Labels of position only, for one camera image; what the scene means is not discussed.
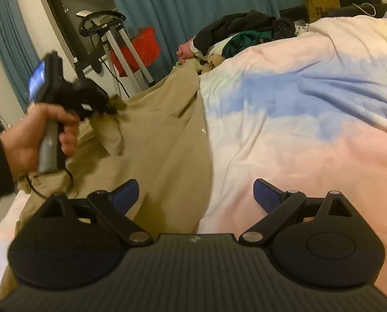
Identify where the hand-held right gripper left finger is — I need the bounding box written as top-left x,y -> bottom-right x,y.
37,179 -> 153,246

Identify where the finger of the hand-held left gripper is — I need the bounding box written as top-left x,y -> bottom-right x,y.
80,103 -> 118,116
74,81 -> 111,105

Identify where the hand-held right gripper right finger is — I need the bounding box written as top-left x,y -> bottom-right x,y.
238,178 -> 355,245

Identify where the tan shirt with white print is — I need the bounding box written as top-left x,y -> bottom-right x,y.
0,61 -> 214,301

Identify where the pile of clothes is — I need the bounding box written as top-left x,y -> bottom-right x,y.
176,9 -> 308,73

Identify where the person's left hand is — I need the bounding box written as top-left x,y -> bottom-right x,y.
0,103 -> 81,182

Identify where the narrow blue curtain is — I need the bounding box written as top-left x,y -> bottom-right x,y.
0,0 -> 42,113

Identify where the garment steamer stand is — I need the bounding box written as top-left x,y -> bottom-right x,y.
75,10 -> 155,100

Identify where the red cloth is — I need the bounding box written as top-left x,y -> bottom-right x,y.
110,27 -> 162,78

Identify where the pastel bed blanket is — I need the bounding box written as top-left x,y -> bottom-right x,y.
0,12 -> 387,301

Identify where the wide blue curtain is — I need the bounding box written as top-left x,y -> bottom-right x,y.
101,0 -> 329,72

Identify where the yellow paper bag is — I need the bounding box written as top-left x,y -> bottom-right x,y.
302,0 -> 341,23

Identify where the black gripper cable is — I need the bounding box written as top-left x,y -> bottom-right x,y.
26,168 -> 74,200

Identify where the white cable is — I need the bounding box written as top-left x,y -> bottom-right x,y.
351,3 -> 377,17

